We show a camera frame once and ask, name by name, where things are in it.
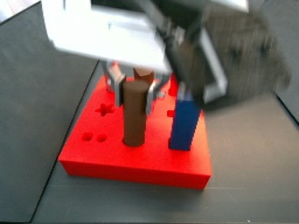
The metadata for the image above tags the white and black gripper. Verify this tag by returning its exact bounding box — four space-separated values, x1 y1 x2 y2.
42 0 292 115

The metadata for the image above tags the short brown peg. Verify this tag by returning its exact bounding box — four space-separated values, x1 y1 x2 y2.
134 68 155 83

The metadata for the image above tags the red peg board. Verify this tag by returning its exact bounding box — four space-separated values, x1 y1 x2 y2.
59 78 213 189

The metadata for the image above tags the blue square peg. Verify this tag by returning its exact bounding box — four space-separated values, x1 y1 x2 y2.
169 92 202 151

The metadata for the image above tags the brown oval peg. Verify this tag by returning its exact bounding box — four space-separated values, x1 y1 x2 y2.
123 80 150 147

